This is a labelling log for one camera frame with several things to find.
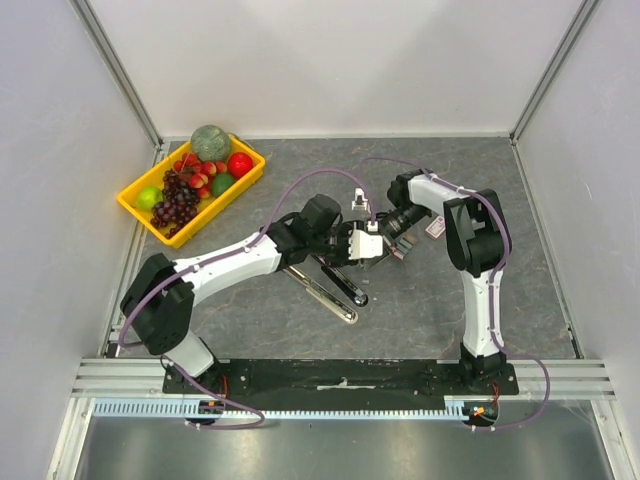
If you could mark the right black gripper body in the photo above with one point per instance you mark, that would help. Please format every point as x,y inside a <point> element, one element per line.
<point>382,230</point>

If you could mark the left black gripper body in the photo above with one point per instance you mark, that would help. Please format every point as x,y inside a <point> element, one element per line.
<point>338,250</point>

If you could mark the red white staple box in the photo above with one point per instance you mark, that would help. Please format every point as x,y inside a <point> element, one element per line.
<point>436,228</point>

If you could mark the white black stapler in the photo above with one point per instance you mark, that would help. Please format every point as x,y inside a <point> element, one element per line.
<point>323,296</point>

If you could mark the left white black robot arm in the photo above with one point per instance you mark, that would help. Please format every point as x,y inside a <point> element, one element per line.
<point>160,301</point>

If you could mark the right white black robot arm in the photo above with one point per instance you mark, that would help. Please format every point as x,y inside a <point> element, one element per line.
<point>477,242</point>

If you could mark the red apple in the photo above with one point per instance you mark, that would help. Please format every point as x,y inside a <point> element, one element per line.
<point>239,164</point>

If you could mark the yellow plastic tray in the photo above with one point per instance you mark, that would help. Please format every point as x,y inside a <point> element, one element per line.
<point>207,208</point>

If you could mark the dark green lime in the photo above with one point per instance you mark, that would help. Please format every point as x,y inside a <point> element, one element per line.
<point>221,183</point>

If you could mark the red peach cluster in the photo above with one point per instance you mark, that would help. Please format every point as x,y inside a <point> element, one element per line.
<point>198,174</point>

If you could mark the purple grape bunch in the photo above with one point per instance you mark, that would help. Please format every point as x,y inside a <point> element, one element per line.
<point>178,208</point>

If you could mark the green melon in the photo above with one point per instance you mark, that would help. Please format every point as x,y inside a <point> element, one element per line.
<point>211,143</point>

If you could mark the light green lime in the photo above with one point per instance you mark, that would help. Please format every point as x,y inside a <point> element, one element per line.
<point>148,198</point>

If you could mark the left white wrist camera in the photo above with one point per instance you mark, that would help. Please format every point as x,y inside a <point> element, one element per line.
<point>365,242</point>

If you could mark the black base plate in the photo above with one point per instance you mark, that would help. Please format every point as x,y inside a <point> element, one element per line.
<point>350,385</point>

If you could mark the slotted cable duct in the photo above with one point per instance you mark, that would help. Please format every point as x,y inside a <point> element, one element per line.
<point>197,409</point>

